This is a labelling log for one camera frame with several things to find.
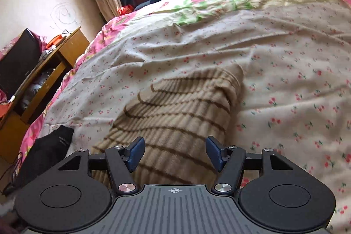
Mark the cherry print bed sheet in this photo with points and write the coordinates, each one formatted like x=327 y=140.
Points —
x=274 y=78

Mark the wooden side cabinet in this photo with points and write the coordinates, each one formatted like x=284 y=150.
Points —
x=37 y=90

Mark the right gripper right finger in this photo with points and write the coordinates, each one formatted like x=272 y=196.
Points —
x=228 y=162

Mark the black monitor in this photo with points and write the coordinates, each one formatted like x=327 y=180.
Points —
x=19 y=62

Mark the black garment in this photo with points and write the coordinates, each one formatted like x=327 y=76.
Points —
x=46 y=152

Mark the beige striped knit sweater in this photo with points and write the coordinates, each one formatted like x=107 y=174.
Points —
x=175 y=116

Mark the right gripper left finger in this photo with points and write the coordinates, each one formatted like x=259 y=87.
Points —
x=121 y=162

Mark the red plastic bag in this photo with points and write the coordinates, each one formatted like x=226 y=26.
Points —
x=125 y=9

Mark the pink floral quilt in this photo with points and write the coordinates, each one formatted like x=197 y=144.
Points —
x=295 y=55

